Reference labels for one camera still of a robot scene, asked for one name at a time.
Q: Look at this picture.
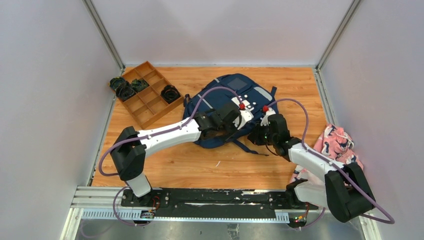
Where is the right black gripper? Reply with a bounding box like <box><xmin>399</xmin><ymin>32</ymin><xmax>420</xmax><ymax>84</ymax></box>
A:
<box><xmin>249</xmin><ymin>120</ymin><xmax>278</xmax><ymax>146</ymax></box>

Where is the navy blue backpack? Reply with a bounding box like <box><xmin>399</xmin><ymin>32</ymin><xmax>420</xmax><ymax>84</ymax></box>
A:
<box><xmin>182</xmin><ymin>73</ymin><xmax>278</xmax><ymax>155</ymax></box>

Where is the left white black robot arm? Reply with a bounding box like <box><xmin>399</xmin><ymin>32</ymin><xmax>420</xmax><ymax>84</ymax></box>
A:
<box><xmin>110</xmin><ymin>102</ymin><xmax>253</xmax><ymax>207</ymax></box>

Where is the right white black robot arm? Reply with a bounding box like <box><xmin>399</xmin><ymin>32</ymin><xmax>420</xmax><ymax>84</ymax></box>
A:
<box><xmin>247</xmin><ymin>114</ymin><xmax>376</xmax><ymax>223</ymax></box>

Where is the black rolled belt in tray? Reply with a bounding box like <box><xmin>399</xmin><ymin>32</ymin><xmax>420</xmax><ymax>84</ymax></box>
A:
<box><xmin>160</xmin><ymin>84</ymin><xmax>181</xmax><ymax>104</ymax></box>

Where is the wooden compartment tray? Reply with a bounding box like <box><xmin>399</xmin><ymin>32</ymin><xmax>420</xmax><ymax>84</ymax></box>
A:
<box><xmin>119</xmin><ymin>61</ymin><xmax>184</xmax><ymax>129</ymax></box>

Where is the pink patterned cloth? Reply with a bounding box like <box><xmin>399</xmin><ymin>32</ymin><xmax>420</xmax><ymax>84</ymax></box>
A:
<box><xmin>289</xmin><ymin>123</ymin><xmax>365</xmax><ymax>206</ymax></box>

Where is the green rolled band in tray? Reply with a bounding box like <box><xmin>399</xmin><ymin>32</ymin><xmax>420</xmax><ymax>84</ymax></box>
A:
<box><xmin>130</xmin><ymin>78</ymin><xmax>150</xmax><ymax>93</ymax></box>

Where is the black rolled band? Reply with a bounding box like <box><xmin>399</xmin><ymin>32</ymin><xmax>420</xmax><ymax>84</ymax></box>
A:
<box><xmin>115</xmin><ymin>81</ymin><xmax>136</xmax><ymax>102</ymax></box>

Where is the dark green rolled band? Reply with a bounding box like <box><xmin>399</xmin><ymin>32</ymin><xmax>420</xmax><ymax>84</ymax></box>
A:
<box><xmin>109</xmin><ymin>76</ymin><xmax>126</xmax><ymax>91</ymax></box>

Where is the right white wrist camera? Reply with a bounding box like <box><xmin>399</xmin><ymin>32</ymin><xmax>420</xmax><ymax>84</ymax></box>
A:
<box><xmin>260</xmin><ymin>108</ymin><xmax>276</xmax><ymax>127</ymax></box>

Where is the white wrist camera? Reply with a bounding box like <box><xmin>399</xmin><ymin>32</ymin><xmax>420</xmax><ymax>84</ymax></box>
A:
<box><xmin>260</xmin><ymin>108</ymin><xmax>276</xmax><ymax>127</ymax></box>
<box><xmin>234</xmin><ymin>109</ymin><xmax>254</xmax><ymax>130</ymax></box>

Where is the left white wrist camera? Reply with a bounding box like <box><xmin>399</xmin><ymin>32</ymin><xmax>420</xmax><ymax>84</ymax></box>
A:
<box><xmin>234</xmin><ymin>109</ymin><xmax>254</xmax><ymax>130</ymax></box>

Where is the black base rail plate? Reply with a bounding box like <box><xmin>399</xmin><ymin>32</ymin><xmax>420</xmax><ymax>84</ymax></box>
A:
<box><xmin>121</xmin><ymin>188</ymin><xmax>317</xmax><ymax>220</ymax></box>

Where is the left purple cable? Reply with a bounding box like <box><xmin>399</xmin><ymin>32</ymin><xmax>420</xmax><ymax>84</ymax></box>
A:
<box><xmin>97</xmin><ymin>86</ymin><xmax>246</xmax><ymax>228</ymax></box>

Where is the aluminium slotted rail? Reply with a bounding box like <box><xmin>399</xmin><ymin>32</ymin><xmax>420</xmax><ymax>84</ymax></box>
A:
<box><xmin>71</xmin><ymin>187</ymin><xmax>290</xmax><ymax>224</ymax></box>

